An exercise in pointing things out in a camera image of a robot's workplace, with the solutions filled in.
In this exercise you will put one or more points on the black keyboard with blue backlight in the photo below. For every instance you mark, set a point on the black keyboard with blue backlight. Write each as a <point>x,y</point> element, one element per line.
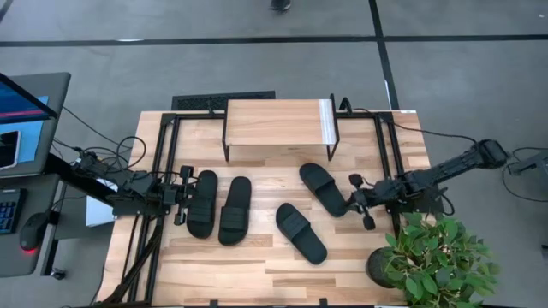
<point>8,211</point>

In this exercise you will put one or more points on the person's shoe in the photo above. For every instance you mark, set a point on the person's shoe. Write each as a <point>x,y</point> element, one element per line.
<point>280,4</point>

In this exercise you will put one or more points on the black plant pot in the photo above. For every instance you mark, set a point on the black plant pot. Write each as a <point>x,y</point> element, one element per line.
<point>377,269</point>

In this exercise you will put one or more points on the computer monitor with blue screen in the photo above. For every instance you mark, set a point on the computer monitor with blue screen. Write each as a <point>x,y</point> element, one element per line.
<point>17,107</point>

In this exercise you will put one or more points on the black rubber slide sandal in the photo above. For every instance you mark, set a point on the black rubber slide sandal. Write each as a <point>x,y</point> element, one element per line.
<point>299,233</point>
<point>321,186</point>
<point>203,222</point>
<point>234,214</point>

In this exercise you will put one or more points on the black computer mouse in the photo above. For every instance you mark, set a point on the black computer mouse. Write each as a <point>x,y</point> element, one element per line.
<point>33,231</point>

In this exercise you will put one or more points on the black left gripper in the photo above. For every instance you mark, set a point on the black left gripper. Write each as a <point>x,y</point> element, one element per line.
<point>180,194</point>

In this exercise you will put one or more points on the grey metal stand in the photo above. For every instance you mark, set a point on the grey metal stand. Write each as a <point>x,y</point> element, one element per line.
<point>531,164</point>

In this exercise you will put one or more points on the white box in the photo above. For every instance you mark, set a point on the white box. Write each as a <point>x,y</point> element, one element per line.
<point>98,209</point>

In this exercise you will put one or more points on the grey computer desk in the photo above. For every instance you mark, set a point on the grey computer desk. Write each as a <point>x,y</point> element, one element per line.
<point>53,94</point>

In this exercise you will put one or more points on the green leafy plant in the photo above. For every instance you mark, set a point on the green leafy plant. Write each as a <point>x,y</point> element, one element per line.
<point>436,261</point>

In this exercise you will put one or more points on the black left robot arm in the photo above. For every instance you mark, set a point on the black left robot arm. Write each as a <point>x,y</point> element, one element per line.
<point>137,188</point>

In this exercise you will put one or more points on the wooden shelf with black legs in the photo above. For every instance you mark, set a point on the wooden shelf with black legs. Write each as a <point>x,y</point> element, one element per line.
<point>274,122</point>

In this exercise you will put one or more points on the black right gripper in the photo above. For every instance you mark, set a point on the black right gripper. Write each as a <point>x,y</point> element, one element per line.
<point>374,196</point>

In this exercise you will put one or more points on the black metal table frame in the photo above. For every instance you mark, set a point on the black metal table frame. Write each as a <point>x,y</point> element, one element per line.
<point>167,117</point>

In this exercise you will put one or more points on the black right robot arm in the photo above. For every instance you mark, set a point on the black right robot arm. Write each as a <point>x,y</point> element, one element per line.
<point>449,164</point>

